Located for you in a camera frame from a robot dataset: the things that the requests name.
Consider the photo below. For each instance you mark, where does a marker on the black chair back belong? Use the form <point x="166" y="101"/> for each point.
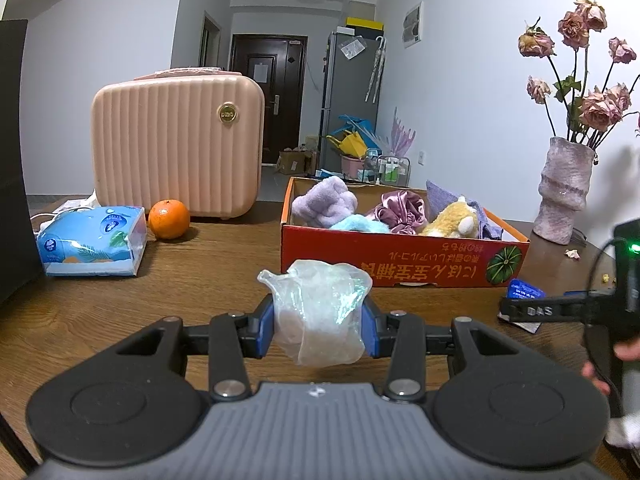
<point x="20" y="262"/>

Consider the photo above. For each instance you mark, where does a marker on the dark entrance door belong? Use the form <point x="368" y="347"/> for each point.
<point x="277" y="65"/>

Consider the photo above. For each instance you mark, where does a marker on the orange fruit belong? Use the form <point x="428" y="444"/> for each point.
<point x="169" y="219"/>

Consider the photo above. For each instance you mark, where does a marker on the purple satin scrunchie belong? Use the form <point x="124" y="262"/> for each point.
<point x="402" y="211"/>

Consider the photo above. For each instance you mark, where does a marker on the fallen pink petal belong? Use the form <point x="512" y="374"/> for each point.
<point x="572" y="254"/>

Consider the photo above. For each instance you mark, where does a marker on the pink ribbed suitcase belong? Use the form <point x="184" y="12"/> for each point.
<point x="188" y="134"/>

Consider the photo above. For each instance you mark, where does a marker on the yellow plush toy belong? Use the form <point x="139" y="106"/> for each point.
<point x="457" y="220"/>

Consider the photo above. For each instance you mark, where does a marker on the purple textured vase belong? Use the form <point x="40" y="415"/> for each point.
<point x="563" y="187"/>

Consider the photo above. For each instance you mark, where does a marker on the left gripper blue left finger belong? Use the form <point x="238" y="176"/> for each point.
<point x="259" y="331"/>

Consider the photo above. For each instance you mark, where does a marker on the person right hand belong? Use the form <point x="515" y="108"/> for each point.
<point x="598" y="368"/>

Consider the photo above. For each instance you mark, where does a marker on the yellow and blue bags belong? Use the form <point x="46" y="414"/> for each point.
<point x="355" y="138"/>

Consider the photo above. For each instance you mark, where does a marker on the light blue plush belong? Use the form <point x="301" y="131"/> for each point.
<point x="361" y="224"/>

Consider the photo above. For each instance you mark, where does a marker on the metal trolley with bottles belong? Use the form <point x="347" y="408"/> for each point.
<point x="391" y="170"/>

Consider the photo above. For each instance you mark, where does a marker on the purple coral decoration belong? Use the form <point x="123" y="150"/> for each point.
<point x="401" y="137"/>

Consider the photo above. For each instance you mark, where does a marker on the hanging umbrellas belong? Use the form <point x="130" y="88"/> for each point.
<point x="377" y="71"/>

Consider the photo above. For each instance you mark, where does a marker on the blue tissue pack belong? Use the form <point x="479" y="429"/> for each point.
<point x="103" y="241"/>

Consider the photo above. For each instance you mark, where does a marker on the dried pink roses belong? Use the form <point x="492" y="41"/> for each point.
<point x="591" y="112"/>

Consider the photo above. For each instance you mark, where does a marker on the wall electrical box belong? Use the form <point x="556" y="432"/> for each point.
<point x="412" y="26"/>

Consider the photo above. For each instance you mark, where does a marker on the orange cardboard box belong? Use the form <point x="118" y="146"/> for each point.
<point x="402" y="259"/>

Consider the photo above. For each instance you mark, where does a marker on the clear plastic bag bundle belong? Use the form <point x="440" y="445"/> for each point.
<point x="317" y="311"/>

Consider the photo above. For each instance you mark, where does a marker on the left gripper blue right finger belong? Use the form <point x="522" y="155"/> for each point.
<point x="377" y="330"/>

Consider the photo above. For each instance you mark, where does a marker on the cardboard box on floor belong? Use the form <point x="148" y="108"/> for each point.
<point x="297" y="163"/>

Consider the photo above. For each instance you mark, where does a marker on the yellow box on refrigerator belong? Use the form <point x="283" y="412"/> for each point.
<point x="363" y="23"/>

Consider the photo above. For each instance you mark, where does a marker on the grey refrigerator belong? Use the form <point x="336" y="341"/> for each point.
<point x="347" y="69"/>

